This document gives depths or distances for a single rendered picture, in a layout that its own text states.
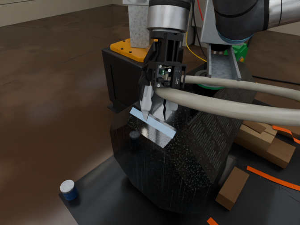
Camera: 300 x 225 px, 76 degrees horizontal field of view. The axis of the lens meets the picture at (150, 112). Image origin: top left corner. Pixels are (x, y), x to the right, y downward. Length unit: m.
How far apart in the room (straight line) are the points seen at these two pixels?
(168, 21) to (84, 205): 1.48
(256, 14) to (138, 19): 1.45
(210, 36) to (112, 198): 1.31
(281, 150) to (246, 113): 1.77
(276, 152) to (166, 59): 1.75
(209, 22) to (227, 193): 1.15
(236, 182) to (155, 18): 1.44
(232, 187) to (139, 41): 1.47
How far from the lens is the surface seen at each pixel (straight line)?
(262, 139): 1.99
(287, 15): 0.53
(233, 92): 1.44
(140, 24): 1.88
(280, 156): 2.06
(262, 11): 0.52
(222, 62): 1.05
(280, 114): 0.39
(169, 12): 0.43
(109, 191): 1.68
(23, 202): 1.90
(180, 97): 0.40
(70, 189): 1.62
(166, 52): 0.41
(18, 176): 2.07
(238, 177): 1.71
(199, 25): 4.15
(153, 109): 1.07
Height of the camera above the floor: 1.47
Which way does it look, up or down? 39 degrees down
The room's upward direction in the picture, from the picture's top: straight up
